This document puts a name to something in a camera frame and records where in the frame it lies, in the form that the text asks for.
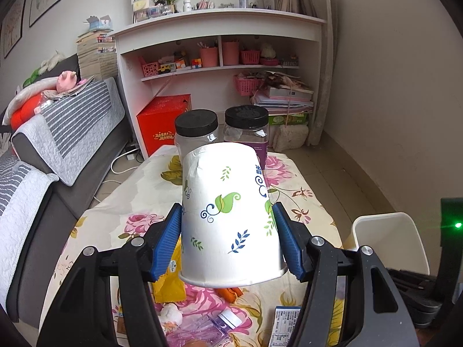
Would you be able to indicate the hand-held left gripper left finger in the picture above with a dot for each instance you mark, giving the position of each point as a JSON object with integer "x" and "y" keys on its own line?
{"x": 168, "y": 240}

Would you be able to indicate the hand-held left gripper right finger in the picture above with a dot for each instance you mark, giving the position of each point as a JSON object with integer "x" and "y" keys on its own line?
{"x": 289, "y": 245}

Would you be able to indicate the white leaf-print paper cup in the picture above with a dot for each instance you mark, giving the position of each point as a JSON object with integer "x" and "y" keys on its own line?
{"x": 224, "y": 224}

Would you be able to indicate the white trash bin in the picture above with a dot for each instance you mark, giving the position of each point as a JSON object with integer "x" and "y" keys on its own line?
{"x": 383, "y": 238}

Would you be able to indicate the white wrapper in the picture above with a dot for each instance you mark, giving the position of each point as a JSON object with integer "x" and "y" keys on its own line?
{"x": 170, "y": 316}

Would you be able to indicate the yellow snack packet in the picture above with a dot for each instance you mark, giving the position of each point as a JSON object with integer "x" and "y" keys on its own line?
{"x": 170, "y": 289}

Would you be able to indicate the floral tablecloth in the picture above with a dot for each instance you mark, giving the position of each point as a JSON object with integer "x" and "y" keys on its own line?
{"x": 137, "y": 195}

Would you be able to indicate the white blue-edged printed packet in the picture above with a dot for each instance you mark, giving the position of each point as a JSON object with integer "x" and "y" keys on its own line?
{"x": 285, "y": 327}

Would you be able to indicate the white power strip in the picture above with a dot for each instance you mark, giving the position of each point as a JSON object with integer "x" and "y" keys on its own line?
{"x": 131, "y": 155}

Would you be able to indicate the clear purple plastic packaging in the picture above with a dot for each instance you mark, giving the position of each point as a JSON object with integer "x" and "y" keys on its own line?
{"x": 217, "y": 327}

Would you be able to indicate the white fluffy cloth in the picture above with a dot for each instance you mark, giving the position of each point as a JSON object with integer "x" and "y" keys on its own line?
{"x": 289, "y": 139}

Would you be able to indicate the grey sofa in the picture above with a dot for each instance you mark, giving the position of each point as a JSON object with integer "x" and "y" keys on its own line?
{"x": 90, "y": 166}

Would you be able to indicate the red cardboard box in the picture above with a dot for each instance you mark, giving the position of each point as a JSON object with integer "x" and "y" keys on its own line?
{"x": 162, "y": 123}

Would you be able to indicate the clear jar with black lid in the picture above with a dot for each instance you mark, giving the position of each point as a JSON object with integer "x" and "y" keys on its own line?
{"x": 197, "y": 123}

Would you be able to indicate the green tissue pack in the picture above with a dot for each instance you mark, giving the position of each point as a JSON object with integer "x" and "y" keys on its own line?
{"x": 285, "y": 120}

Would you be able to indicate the purple-label jar with black lid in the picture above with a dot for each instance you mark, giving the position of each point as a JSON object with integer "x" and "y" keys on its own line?
{"x": 246, "y": 117}

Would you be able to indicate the pile of papers and books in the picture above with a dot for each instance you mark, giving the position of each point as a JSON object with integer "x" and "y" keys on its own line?
{"x": 282, "y": 97}

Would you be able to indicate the grey striped quilted blanket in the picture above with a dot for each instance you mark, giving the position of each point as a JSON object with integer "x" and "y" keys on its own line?
{"x": 79, "y": 115}

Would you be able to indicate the grey striped sofa quilt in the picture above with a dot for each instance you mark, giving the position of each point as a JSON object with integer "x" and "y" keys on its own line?
{"x": 21, "y": 195}

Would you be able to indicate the pink hanging basket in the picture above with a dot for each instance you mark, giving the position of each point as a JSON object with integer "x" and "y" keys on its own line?
{"x": 247, "y": 86}

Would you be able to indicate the pale curtain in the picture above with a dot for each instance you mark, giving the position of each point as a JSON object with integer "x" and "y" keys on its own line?
{"x": 325, "y": 79}

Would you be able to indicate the yellow toy car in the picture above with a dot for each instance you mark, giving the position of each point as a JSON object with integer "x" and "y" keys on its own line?
{"x": 166, "y": 69}

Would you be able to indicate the pink lattice box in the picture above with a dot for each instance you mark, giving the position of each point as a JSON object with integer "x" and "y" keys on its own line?
{"x": 150, "y": 69}

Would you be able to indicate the colourful puzzle cube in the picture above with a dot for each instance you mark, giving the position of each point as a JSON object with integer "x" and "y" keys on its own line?
{"x": 196, "y": 63}

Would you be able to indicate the pink pen holder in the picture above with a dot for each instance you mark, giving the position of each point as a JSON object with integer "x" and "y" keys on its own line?
{"x": 209, "y": 58}
{"x": 230, "y": 53}

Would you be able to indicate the pink plush toy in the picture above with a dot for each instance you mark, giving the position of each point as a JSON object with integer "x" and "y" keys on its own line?
{"x": 67, "y": 80}

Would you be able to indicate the orange cushion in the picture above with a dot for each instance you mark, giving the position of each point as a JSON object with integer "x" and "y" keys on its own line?
{"x": 25, "y": 112}

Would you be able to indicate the small pink basket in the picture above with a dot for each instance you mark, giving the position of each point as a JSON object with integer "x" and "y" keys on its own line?
{"x": 250, "y": 57}

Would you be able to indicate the stack of books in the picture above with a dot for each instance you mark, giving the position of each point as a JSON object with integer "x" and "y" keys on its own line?
{"x": 96, "y": 58}

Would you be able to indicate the cream plush toy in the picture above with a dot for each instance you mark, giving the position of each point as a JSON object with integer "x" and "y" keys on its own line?
{"x": 268, "y": 50}

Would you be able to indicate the white pillow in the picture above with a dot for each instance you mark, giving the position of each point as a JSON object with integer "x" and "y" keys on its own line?
{"x": 32, "y": 90}

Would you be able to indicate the white plush toy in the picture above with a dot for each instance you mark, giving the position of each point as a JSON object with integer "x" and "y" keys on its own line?
{"x": 52, "y": 61}

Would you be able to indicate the green toy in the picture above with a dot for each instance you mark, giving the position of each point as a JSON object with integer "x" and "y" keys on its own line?
{"x": 32, "y": 76}

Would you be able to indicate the white shelf desk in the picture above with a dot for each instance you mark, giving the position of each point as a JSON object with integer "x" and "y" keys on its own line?
{"x": 217, "y": 21}

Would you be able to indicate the light blue tissue box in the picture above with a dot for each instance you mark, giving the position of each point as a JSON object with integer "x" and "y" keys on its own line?
{"x": 97, "y": 24}

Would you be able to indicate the clear drawer organizer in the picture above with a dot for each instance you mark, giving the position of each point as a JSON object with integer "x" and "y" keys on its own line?
{"x": 152, "y": 11}

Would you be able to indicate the small white bottle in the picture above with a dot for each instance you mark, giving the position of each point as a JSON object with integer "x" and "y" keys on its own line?
{"x": 187, "y": 6}

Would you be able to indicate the tree picture frame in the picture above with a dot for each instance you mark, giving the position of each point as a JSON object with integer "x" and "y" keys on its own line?
{"x": 14, "y": 21}

